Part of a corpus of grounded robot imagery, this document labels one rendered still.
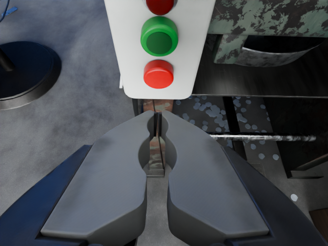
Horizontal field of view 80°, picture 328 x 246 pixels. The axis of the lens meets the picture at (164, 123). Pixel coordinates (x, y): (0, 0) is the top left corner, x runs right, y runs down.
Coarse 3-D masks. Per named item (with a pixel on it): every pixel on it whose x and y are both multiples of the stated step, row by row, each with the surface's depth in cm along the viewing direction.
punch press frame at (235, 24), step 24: (216, 0) 24; (240, 0) 24; (264, 0) 24; (288, 0) 24; (312, 0) 24; (216, 24) 26; (240, 24) 26; (264, 24) 26; (288, 24) 26; (312, 24) 26; (216, 48) 31; (240, 48) 30
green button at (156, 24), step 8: (160, 16) 14; (144, 24) 14; (152, 24) 13; (160, 24) 13; (168, 24) 14; (144, 32) 14; (152, 32) 14; (168, 32) 14; (176, 32) 14; (144, 40) 14; (176, 40) 14; (144, 48) 15; (160, 56) 16
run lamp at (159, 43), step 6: (150, 36) 14; (156, 36) 14; (162, 36) 14; (168, 36) 14; (150, 42) 14; (156, 42) 14; (162, 42) 14; (168, 42) 14; (150, 48) 15; (156, 48) 15; (162, 48) 15; (168, 48) 15
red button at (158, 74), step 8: (152, 64) 17; (160, 64) 17; (168, 64) 17; (144, 72) 18; (152, 72) 17; (160, 72) 17; (168, 72) 17; (144, 80) 18; (152, 80) 18; (160, 80) 18; (168, 80) 18; (160, 88) 19
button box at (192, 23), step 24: (120, 0) 13; (192, 0) 13; (120, 24) 14; (192, 24) 14; (120, 48) 16; (192, 48) 16; (120, 72) 19; (192, 72) 19; (144, 96) 22; (168, 96) 22
